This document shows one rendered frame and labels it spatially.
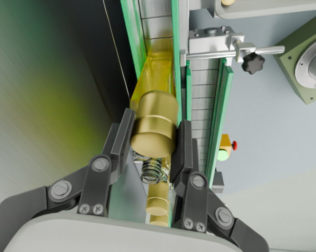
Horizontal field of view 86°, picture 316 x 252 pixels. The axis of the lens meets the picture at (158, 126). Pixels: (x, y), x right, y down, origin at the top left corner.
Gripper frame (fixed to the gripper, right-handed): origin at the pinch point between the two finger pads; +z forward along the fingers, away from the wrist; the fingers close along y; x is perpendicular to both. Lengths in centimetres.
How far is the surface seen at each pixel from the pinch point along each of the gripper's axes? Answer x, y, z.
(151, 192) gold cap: -16.9, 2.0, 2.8
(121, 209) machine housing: -47.3, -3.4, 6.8
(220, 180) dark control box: -64, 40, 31
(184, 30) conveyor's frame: -2.2, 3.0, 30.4
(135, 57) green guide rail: -5.4, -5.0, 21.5
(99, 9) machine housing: -5.2, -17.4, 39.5
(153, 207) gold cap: -16.4, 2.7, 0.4
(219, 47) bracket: -3.5, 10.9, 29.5
